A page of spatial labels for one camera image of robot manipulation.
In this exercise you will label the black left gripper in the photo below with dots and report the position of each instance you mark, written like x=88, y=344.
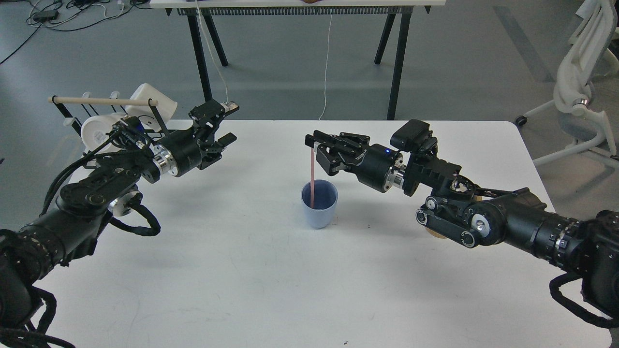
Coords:
x=182, y=150

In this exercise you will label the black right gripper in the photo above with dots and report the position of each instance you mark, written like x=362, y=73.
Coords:
x=349, y=152

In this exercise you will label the pink chopstick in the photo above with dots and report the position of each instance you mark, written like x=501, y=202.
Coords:
x=312, y=179

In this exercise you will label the blue plastic cup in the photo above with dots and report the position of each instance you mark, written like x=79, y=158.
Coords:
x=320, y=211

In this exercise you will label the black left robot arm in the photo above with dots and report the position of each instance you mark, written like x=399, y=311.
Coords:
x=97, y=190

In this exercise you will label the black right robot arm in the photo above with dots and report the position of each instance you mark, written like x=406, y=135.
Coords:
x=462, y=211

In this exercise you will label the white mug on rack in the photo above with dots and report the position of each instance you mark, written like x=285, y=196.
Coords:
x=95, y=129

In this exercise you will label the bamboo cylinder holder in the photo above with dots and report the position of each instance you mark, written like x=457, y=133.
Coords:
x=436, y=234

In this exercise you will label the white office chair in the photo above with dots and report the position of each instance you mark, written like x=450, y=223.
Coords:
x=574, y=91

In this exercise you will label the black wire cup rack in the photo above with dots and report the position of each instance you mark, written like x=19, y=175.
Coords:
x=147, y=111

